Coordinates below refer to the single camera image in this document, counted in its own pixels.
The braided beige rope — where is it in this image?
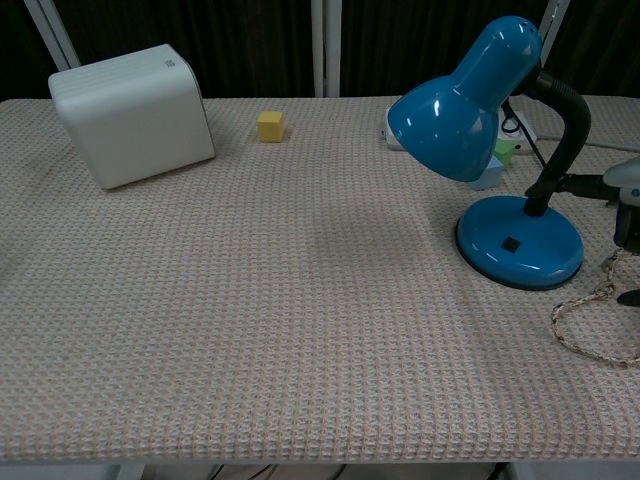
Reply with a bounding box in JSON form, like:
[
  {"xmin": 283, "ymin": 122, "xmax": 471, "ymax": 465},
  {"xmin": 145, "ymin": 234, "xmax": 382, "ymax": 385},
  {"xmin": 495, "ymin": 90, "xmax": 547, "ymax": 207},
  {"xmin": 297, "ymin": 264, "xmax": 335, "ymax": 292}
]
[{"xmin": 551, "ymin": 247, "xmax": 640, "ymax": 369}]

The white ribbed rounded box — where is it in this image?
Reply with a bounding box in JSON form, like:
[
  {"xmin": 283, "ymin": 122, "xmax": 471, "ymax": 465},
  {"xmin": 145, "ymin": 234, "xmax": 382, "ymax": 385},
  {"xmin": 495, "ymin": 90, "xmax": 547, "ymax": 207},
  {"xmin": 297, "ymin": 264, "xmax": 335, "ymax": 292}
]
[{"xmin": 48, "ymin": 43, "xmax": 217, "ymax": 191}]

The black pleated curtain panel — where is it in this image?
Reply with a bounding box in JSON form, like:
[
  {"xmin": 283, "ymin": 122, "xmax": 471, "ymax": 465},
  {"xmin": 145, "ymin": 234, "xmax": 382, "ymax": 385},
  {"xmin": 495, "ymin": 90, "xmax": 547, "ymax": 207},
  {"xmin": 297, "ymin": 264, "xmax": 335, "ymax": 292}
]
[
  {"xmin": 542, "ymin": 0, "xmax": 640, "ymax": 99},
  {"xmin": 0, "ymin": 0, "xmax": 60, "ymax": 101},
  {"xmin": 52, "ymin": 0, "xmax": 316, "ymax": 99},
  {"xmin": 339, "ymin": 0, "xmax": 550, "ymax": 99}
]

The white power strip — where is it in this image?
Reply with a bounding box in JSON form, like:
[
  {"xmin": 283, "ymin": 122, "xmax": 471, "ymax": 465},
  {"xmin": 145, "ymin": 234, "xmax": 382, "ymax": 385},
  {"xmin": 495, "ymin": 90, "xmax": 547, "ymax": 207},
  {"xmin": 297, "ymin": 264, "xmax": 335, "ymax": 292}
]
[{"xmin": 377, "ymin": 107, "xmax": 539, "ymax": 152}]

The beige waffle-weave tablecloth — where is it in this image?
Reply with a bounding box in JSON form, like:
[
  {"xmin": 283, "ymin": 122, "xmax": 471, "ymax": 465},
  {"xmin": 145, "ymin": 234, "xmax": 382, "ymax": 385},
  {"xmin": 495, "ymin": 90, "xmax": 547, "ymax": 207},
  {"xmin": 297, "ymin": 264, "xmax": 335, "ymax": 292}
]
[{"xmin": 0, "ymin": 97, "xmax": 640, "ymax": 464}]

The light blue foam cube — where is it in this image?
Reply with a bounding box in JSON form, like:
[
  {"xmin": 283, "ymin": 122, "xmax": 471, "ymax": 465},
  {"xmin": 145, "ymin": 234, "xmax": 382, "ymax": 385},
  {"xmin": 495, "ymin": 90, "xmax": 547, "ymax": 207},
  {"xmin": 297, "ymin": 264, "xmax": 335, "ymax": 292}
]
[{"xmin": 467, "ymin": 155, "xmax": 504, "ymax": 192}]

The green foam cube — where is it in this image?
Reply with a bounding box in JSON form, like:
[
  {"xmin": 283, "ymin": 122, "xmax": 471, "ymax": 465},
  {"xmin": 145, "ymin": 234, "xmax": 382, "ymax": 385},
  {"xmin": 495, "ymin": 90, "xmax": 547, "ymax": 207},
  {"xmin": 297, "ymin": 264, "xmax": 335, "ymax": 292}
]
[{"xmin": 492, "ymin": 138, "xmax": 522, "ymax": 171}]

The yellow foam cube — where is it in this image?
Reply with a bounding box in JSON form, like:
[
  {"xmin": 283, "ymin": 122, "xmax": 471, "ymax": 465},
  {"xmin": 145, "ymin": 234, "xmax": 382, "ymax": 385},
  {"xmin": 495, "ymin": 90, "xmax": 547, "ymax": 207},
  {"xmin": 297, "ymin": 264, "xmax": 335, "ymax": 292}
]
[{"xmin": 256, "ymin": 110, "xmax": 285, "ymax": 145}]

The blue gooseneck desk lamp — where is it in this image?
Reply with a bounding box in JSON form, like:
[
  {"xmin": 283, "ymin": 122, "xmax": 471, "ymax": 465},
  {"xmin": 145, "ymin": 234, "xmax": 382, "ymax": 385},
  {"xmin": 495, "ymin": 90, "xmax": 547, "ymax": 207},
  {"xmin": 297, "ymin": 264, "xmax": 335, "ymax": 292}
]
[{"xmin": 387, "ymin": 14, "xmax": 592, "ymax": 292}]

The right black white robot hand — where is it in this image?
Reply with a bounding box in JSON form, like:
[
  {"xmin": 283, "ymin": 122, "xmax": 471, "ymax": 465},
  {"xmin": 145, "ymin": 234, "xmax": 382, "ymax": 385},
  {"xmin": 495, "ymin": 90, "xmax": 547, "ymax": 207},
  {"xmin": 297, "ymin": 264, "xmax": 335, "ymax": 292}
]
[{"xmin": 559, "ymin": 157, "xmax": 640, "ymax": 307}]

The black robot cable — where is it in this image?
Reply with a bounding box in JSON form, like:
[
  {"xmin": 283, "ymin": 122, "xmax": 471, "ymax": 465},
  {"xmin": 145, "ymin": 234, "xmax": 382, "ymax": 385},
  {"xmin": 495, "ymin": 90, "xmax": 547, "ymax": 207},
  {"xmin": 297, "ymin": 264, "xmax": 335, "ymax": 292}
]
[{"xmin": 501, "ymin": 99, "xmax": 549, "ymax": 169}]

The white metal frame post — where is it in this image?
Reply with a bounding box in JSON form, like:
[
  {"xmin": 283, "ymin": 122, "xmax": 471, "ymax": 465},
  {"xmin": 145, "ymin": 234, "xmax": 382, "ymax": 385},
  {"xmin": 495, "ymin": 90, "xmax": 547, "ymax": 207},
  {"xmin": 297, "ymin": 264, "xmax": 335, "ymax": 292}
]
[
  {"xmin": 22, "ymin": 0, "xmax": 82, "ymax": 73},
  {"xmin": 536, "ymin": 0, "xmax": 565, "ymax": 66},
  {"xmin": 310, "ymin": 0, "xmax": 342, "ymax": 99}
]

